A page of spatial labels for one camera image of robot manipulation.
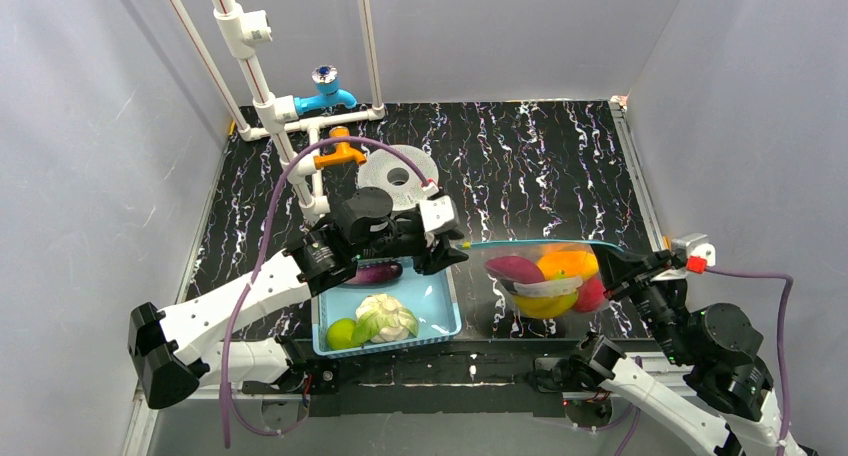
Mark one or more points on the blue faucet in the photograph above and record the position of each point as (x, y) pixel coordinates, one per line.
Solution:
(329, 92)

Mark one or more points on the black base frame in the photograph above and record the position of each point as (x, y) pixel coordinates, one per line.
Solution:
(456, 377)

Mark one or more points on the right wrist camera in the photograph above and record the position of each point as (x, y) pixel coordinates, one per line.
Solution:
(696, 250)

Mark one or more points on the white cauliflower with leaves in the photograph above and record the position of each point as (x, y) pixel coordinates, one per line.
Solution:
(382, 318)

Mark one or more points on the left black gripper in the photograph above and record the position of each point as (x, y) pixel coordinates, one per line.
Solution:
(424, 242)

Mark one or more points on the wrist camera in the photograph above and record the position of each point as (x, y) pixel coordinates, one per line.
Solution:
(696, 250)
(438, 211)

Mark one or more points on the orange carrot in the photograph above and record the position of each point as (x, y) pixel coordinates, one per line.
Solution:
(568, 264)

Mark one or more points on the orange faucet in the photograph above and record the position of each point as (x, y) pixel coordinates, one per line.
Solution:
(341, 153)

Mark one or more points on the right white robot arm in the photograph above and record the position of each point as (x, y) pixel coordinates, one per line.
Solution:
(742, 411)

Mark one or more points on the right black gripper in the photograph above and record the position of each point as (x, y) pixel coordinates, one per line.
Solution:
(636, 278)

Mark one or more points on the light blue plastic basket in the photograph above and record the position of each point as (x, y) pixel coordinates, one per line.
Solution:
(411, 310)

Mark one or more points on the clear zip top bag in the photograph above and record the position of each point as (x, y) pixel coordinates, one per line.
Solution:
(480, 252)

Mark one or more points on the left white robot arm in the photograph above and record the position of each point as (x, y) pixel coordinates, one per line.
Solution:
(180, 348)

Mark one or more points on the white pvc pipe frame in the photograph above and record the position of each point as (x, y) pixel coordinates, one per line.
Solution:
(242, 32)

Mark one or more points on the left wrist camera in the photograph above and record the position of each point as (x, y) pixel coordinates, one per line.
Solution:
(438, 211)

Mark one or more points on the large yellow banana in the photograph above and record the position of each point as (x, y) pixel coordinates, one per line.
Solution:
(546, 300)

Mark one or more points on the red apple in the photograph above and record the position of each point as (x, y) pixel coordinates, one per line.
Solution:
(591, 296)

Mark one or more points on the purple eggplant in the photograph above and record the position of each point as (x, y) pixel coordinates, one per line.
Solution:
(376, 273)

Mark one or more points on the grey filament spool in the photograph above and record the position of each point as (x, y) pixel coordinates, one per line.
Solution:
(385, 171)

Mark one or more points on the magenta sweet potato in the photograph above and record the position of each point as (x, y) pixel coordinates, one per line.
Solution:
(514, 269)

